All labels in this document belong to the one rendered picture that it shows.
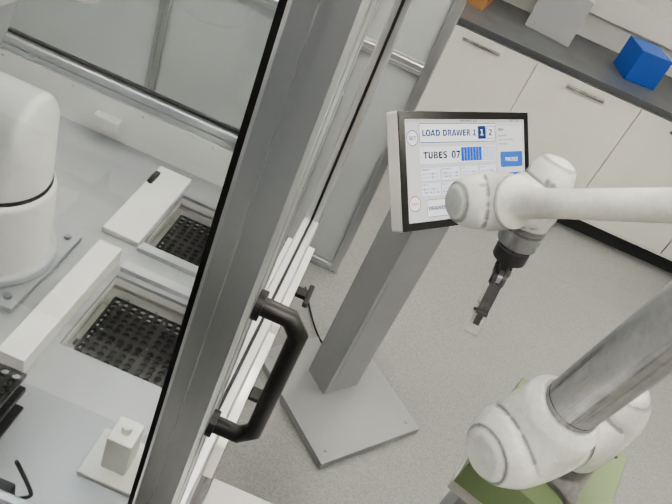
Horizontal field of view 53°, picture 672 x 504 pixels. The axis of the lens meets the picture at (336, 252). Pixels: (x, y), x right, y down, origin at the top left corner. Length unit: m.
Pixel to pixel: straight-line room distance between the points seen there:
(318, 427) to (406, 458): 0.35
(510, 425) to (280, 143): 0.91
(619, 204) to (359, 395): 1.56
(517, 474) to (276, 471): 1.20
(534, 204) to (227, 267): 0.84
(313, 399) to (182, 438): 1.86
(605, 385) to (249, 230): 0.80
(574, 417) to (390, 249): 1.01
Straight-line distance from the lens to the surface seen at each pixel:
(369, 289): 2.16
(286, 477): 2.31
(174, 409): 0.60
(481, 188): 1.26
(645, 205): 1.22
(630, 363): 1.11
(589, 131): 4.04
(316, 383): 2.52
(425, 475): 2.53
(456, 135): 1.87
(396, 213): 1.74
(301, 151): 0.40
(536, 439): 1.23
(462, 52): 3.86
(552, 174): 1.38
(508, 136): 2.04
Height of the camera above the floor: 1.90
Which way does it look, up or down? 37 degrees down
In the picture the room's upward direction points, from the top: 25 degrees clockwise
